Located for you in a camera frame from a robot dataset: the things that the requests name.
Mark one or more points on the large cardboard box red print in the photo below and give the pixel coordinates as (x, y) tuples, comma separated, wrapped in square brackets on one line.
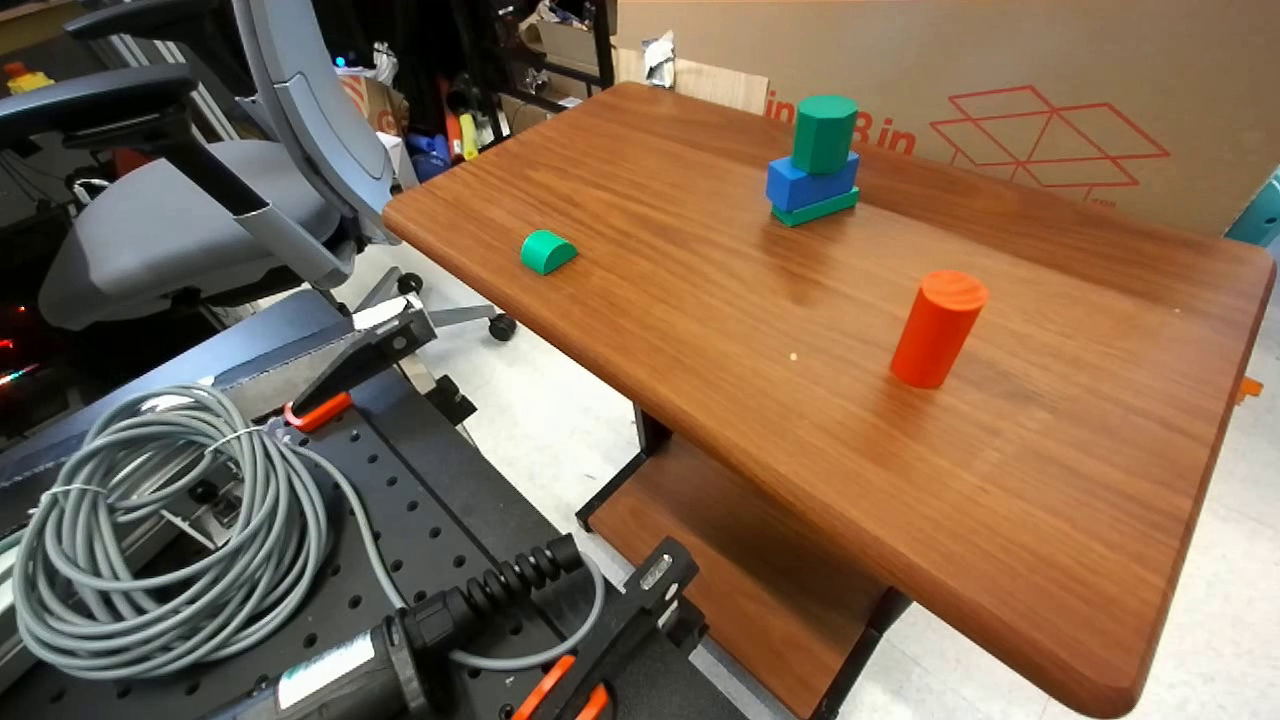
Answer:
[(1040, 55)]

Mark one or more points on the dark metal frame beam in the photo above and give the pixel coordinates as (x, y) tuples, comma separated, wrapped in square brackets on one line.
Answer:
[(200, 375)]

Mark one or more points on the small orange tab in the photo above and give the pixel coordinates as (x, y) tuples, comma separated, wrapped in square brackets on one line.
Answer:
[(1248, 389)]

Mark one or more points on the black perforated mounting board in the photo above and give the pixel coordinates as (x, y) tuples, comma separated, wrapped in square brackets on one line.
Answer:
[(413, 504)]

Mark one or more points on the grey office chair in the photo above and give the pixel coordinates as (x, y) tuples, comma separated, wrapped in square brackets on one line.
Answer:
[(174, 226)]

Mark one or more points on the red cylinder block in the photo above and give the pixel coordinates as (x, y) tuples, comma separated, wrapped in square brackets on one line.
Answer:
[(938, 335)]

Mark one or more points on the metal clamp orange tip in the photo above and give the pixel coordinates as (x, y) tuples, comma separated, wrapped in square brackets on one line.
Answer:
[(381, 342)]

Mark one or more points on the green half-cylinder block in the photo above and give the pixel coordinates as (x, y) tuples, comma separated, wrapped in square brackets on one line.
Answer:
[(547, 255)]

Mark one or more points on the green cylinder block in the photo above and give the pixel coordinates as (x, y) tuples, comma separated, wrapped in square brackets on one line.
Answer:
[(825, 134)]

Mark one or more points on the blue rectangular block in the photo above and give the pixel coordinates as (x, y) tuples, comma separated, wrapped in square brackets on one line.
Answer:
[(807, 184)]

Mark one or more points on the blue container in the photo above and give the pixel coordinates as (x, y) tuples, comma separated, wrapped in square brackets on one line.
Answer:
[(429, 152)]

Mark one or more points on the green flat block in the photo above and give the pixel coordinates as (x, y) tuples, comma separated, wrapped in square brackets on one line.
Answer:
[(823, 213)]

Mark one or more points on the black corner bracket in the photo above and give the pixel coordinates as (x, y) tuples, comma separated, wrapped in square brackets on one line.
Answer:
[(451, 396)]

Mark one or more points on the teal plastic bin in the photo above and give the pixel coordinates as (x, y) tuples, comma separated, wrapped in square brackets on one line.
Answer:
[(1262, 213)]

